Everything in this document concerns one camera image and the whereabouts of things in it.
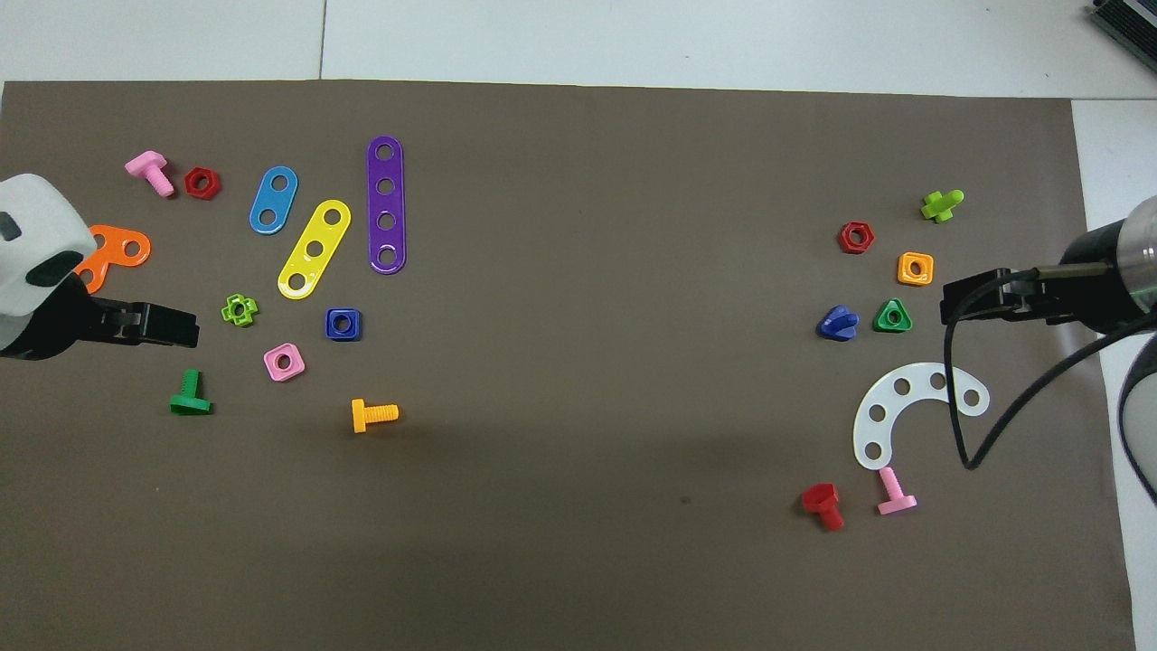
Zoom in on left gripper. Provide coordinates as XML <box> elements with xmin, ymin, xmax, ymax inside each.
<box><xmin>0</xmin><ymin>271</ymin><xmax>200</xmax><ymax>361</ymax></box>

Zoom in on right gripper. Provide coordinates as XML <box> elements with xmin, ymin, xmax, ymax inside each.
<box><xmin>940</xmin><ymin>228</ymin><xmax>1133</xmax><ymax>337</ymax></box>

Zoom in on blue plastic screw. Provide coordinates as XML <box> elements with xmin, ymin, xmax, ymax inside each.
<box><xmin>815</xmin><ymin>305</ymin><xmax>860</xmax><ymax>343</ymax></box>

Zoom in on green plastic screw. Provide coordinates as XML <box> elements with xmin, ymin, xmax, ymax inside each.
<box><xmin>169</xmin><ymin>368</ymin><xmax>213</xmax><ymax>417</ymax></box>

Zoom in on lime cross-head plastic screw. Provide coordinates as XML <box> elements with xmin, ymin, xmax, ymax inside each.
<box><xmin>920</xmin><ymin>189</ymin><xmax>965</xmax><ymax>224</ymax></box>

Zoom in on green triangular plastic nut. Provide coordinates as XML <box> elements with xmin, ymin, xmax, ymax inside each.
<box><xmin>873</xmin><ymin>297</ymin><xmax>914</xmax><ymax>334</ymax></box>

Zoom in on pink square plastic nut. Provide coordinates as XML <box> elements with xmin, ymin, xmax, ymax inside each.
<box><xmin>263</xmin><ymin>343</ymin><xmax>306</xmax><ymax>383</ymax></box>

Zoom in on pink plastic screw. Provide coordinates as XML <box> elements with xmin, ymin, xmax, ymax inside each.
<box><xmin>124</xmin><ymin>150</ymin><xmax>175</xmax><ymax>199</ymax></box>
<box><xmin>876</xmin><ymin>466</ymin><xmax>918</xmax><ymax>517</ymax></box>

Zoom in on yellow plastic screw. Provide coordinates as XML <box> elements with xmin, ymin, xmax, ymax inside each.
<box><xmin>351</xmin><ymin>398</ymin><xmax>400</xmax><ymax>435</ymax></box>

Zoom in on red plastic screw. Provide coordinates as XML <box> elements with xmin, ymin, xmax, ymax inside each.
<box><xmin>801</xmin><ymin>483</ymin><xmax>846</xmax><ymax>533</ymax></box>

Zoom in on orange heart-shaped plastic plate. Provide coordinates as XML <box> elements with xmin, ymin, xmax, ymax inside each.
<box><xmin>74</xmin><ymin>224</ymin><xmax>153</xmax><ymax>295</ymax></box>

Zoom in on white curved five-hole plate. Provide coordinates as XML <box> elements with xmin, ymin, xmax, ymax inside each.
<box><xmin>852</xmin><ymin>362</ymin><xmax>992</xmax><ymax>472</ymax></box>

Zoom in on blue two-hole plastic plate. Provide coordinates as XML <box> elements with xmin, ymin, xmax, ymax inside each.
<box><xmin>249</xmin><ymin>165</ymin><xmax>299</xmax><ymax>235</ymax></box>

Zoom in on yellow three-hole plastic plate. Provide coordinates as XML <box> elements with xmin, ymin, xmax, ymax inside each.
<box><xmin>277</xmin><ymin>199</ymin><xmax>353</xmax><ymax>300</ymax></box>

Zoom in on purple four-hole plastic plate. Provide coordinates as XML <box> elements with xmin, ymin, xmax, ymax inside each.
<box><xmin>366</xmin><ymin>136</ymin><xmax>408</xmax><ymax>275</ymax></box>

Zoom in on dark grey ribbed device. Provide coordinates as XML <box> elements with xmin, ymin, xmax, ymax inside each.
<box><xmin>1087</xmin><ymin>0</ymin><xmax>1157</xmax><ymax>75</ymax></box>

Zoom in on brown table mat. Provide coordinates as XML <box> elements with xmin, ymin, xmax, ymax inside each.
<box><xmin>0</xmin><ymin>80</ymin><xmax>1138</xmax><ymax>651</ymax></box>

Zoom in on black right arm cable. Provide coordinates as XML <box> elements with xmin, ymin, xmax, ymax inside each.
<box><xmin>943</xmin><ymin>269</ymin><xmax>1157</xmax><ymax>471</ymax></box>

